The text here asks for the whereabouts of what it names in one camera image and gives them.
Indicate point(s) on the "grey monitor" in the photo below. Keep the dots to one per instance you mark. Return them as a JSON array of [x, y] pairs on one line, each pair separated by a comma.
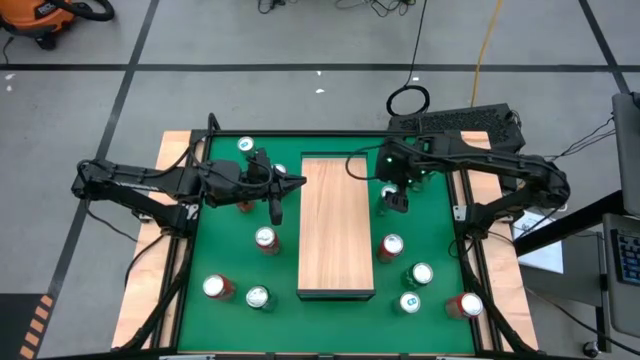
[[627, 150]]

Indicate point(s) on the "grey keyboard console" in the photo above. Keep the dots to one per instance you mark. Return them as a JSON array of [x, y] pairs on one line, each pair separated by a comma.
[[625, 300]]

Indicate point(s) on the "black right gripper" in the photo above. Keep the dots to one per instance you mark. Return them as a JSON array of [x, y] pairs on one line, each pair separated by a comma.
[[400, 165]]

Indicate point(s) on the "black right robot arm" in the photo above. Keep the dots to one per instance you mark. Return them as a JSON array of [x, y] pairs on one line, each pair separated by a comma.
[[500, 160]]

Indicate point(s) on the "white paper sheet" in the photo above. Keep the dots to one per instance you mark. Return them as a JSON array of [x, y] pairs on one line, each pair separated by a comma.
[[547, 257]]

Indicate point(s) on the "hazard striped floor mat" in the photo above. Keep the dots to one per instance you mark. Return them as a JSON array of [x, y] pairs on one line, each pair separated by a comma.
[[15, 325]]

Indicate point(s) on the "green table mat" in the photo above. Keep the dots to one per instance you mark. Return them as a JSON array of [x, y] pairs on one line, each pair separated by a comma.
[[225, 325]]

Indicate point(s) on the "red soda can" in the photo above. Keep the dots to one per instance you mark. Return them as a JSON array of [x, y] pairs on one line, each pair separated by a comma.
[[471, 304], [392, 244], [214, 286], [265, 236], [280, 168], [245, 206]]

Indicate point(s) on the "black perforated computer case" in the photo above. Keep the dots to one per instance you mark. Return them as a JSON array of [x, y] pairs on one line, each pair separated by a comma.
[[465, 120]]

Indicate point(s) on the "black caster wheel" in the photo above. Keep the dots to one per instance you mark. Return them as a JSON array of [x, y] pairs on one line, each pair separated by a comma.
[[591, 349]]

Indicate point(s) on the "green soda can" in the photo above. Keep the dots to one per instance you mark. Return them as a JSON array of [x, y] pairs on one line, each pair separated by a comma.
[[257, 296], [422, 273]]

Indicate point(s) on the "orange shop vacuum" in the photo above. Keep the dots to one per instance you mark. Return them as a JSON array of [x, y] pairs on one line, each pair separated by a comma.
[[35, 20]]

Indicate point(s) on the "teal soda can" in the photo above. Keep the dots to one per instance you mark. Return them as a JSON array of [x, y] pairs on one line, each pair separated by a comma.
[[389, 189], [245, 144], [410, 302]]

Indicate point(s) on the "silver frame plate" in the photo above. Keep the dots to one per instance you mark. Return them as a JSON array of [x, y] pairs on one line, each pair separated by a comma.
[[462, 357], [187, 357]]

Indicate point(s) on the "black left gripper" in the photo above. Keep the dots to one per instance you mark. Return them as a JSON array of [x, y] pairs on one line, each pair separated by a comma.
[[250, 190]]

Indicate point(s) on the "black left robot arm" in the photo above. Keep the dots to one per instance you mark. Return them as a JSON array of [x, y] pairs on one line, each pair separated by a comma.
[[150, 177]]

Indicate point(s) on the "black aluminium table frame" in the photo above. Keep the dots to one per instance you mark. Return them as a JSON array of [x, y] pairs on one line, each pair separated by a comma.
[[300, 133]]

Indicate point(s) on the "black stand beam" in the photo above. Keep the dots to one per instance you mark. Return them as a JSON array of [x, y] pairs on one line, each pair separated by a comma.
[[565, 227]]

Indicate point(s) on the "wooden shelf black metal legs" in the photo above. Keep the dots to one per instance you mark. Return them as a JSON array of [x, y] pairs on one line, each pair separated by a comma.
[[335, 225]]

